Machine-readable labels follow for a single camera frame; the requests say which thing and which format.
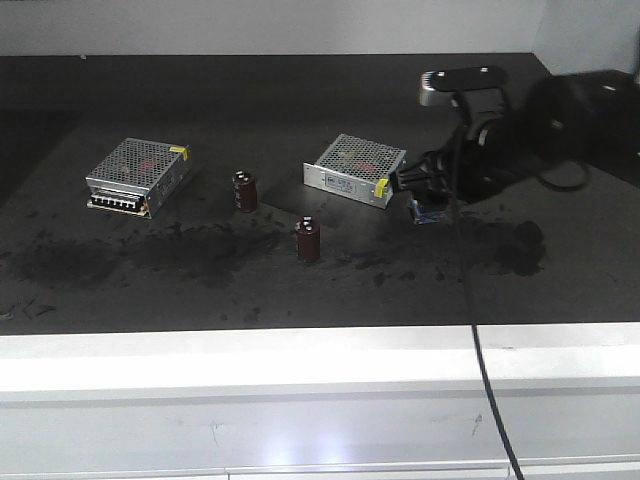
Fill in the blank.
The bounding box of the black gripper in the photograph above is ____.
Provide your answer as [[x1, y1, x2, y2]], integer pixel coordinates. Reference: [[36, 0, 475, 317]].
[[390, 117, 540, 215]]

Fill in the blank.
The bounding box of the yellow mushroom push button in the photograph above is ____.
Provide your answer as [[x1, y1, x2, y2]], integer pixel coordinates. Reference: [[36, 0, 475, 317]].
[[407, 197, 447, 225]]

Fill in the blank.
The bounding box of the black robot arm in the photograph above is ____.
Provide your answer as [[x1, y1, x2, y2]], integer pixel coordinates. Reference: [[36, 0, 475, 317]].
[[390, 65, 639, 208]]

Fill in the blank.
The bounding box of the right metal mesh power supply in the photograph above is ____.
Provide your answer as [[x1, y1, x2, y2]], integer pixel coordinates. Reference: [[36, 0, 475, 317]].
[[303, 134, 406, 209]]

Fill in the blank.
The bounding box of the metal mesh power supply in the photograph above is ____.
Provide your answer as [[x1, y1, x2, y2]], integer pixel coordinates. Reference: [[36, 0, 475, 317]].
[[86, 138, 192, 219], [303, 134, 406, 209]]

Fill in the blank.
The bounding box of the front dark red capacitor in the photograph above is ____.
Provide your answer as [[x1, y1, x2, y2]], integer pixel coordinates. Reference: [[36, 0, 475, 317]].
[[294, 216, 321, 262]]

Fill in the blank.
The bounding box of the dark red capacitor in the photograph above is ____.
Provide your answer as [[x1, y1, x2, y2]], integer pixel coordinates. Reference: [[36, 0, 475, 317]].
[[294, 216, 321, 262], [232, 170, 258, 213]]

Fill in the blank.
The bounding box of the rear dark red capacitor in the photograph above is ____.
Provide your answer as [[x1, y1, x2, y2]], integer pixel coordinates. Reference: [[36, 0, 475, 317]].
[[232, 170, 258, 213]]

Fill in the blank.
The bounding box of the left metal mesh power supply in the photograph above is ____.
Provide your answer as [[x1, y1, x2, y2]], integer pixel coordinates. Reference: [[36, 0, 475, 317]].
[[86, 138, 192, 219]]

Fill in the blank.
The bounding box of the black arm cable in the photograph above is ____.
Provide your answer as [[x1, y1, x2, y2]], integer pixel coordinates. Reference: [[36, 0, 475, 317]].
[[447, 89, 526, 480]]

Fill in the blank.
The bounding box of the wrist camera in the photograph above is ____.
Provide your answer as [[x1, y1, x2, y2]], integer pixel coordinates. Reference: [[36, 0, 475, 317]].
[[418, 65, 508, 107]]

